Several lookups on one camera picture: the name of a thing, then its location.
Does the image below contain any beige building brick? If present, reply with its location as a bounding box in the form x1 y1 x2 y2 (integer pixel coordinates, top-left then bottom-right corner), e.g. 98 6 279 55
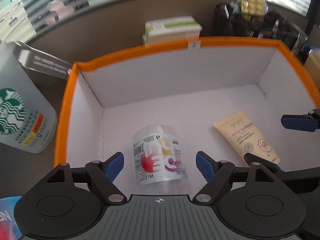
240 0 267 23

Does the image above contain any black white carton box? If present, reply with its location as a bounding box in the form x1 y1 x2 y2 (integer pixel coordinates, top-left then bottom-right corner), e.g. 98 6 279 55
14 41 72 80

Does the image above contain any Starbucks plastic cup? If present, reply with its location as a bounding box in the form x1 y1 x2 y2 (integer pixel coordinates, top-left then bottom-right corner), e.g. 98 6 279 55
0 43 57 153

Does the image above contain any clear plastic printed jar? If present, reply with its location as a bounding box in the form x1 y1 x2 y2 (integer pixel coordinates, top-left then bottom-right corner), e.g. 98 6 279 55
132 125 188 195

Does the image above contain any green white medicine box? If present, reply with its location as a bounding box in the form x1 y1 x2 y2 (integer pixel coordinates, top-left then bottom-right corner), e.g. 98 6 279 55
143 16 202 45

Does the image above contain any colourful AGON desk mat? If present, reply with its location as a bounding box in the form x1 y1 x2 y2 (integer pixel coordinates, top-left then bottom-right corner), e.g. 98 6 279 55
0 196 22 240

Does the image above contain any black mesh organizer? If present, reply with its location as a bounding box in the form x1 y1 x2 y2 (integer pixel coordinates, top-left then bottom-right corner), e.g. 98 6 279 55
212 4 308 55

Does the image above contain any cream cosmetic tube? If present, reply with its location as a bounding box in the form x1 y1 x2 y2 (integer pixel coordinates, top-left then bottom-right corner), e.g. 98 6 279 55
214 111 280 164

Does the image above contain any brown paper cup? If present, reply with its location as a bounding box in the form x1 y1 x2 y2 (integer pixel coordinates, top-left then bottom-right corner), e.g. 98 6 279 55
304 49 320 89

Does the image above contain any orange cardboard box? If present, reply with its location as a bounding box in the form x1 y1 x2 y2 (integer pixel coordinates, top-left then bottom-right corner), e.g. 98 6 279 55
54 37 319 195

